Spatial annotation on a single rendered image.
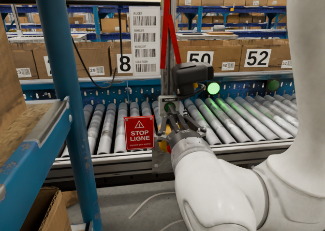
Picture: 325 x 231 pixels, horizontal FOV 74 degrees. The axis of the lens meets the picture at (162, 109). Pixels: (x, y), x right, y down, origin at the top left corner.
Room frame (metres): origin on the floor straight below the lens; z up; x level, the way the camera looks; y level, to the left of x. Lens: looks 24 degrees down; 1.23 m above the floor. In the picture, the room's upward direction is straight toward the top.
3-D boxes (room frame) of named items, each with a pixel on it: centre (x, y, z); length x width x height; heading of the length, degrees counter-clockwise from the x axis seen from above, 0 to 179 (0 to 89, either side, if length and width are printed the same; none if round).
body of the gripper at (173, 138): (0.44, -0.05, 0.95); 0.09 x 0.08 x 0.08; 8
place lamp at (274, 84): (1.29, -0.70, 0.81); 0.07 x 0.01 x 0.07; 98
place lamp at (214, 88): (1.24, -0.31, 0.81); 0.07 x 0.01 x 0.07; 98
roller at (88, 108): (0.90, 0.39, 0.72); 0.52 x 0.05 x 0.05; 8
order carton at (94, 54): (1.34, 0.52, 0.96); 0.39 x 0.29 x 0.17; 98
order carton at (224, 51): (1.45, -0.27, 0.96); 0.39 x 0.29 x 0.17; 98
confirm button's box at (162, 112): (0.65, -0.02, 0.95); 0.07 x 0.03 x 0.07; 98
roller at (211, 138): (0.98, -0.19, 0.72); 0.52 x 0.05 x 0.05; 8
